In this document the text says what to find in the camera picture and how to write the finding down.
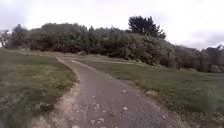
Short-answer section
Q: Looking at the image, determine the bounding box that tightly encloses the grass lawn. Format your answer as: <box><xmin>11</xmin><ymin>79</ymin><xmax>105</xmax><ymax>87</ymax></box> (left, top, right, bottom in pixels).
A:
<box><xmin>71</xmin><ymin>54</ymin><xmax>224</xmax><ymax>128</ymax></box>

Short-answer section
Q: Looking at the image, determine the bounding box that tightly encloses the grey asphalt path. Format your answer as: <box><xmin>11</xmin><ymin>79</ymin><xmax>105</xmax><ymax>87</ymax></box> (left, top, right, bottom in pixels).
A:
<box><xmin>55</xmin><ymin>55</ymin><xmax>183</xmax><ymax>128</ymax></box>

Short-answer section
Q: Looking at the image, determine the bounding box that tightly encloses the grass verge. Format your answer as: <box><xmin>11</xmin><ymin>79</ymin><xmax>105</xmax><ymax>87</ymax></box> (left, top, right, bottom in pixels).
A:
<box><xmin>0</xmin><ymin>49</ymin><xmax>79</xmax><ymax>128</ymax></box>

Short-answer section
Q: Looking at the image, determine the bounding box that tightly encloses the row of bushy trees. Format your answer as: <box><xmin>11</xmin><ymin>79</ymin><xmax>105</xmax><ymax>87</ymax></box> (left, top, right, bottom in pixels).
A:
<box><xmin>0</xmin><ymin>22</ymin><xmax>224</xmax><ymax>74</ymax></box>

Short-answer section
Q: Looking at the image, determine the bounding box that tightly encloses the tall dark tree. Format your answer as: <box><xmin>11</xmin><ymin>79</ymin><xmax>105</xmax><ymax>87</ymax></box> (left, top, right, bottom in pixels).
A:
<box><xmin>127</xmin><ymin>15</ymin><xmax>167</xmax><ymax>40</ymax></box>

